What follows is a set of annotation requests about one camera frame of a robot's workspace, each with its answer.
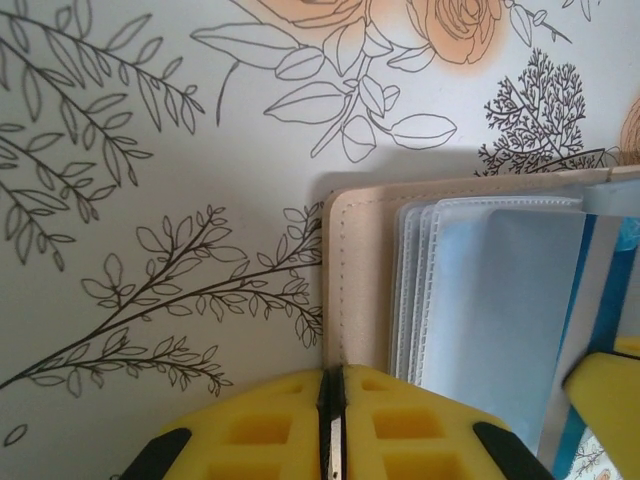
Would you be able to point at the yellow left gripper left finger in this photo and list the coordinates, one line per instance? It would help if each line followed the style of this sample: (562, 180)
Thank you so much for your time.
(250, 440)

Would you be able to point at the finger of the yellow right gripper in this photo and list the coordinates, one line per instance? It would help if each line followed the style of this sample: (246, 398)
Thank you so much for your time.
(615, 400)

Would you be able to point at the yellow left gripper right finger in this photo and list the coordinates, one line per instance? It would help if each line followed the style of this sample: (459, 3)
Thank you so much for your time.
(425, 440)

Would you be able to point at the blue credit card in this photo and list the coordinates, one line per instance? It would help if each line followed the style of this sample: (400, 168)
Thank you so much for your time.
(600, 300)

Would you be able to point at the beige card holder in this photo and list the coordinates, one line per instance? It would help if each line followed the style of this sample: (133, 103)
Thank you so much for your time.
(370, 275)

